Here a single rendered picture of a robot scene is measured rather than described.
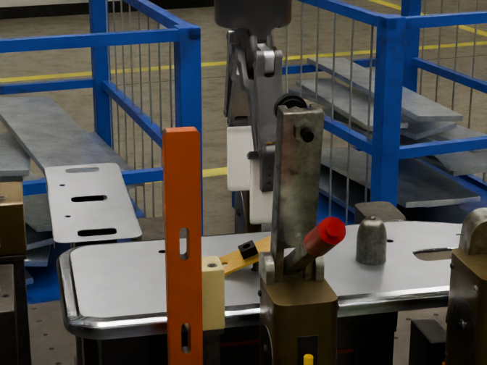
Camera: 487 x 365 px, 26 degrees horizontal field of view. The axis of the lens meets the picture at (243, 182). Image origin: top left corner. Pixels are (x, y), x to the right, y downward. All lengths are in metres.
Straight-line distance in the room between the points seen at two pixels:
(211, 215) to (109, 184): 2.80
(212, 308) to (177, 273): 0.06
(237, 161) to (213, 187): 3.39
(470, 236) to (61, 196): 0.58
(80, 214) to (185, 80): 1.57
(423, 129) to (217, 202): 1.16
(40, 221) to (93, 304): 2.07
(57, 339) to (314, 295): 0.78
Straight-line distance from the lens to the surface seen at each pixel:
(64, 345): 1.63
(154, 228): 1.28
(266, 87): 0.98
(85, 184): 1.39
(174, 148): 0.88
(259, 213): 1.02
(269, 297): 0.93
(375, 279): 1.09
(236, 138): 1.11
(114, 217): 1.27
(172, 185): 0.89
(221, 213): 4.19
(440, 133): 3.53
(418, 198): 3.39
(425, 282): 1.10
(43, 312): 1.74
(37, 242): 3.12
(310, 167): 0.90
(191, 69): 2.82
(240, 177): 1.12
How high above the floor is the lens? 1.43
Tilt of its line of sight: 18 degrees down
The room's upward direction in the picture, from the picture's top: straight up
